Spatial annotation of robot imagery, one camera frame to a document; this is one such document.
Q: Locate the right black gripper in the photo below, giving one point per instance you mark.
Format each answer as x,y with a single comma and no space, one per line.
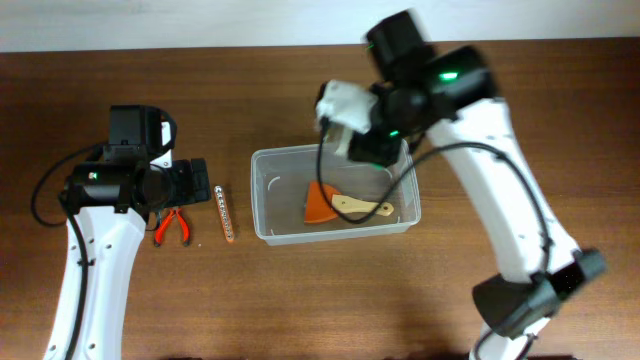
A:
369,146

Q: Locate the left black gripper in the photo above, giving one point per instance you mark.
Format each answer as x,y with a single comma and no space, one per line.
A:
187,190

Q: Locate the orange bit holder strip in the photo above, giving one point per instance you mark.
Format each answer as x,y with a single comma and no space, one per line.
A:
223,210

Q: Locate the red handled pliers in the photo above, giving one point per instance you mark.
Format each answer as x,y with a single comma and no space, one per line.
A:
173,218

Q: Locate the clear plastic container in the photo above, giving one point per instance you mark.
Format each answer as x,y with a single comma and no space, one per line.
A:
280,182

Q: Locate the orange scraper wooden handle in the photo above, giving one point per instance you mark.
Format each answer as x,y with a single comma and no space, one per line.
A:
330,204

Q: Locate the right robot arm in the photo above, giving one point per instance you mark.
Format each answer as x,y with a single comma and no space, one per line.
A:
453,101

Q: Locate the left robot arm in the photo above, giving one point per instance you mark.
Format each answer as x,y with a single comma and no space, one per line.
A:
107,201

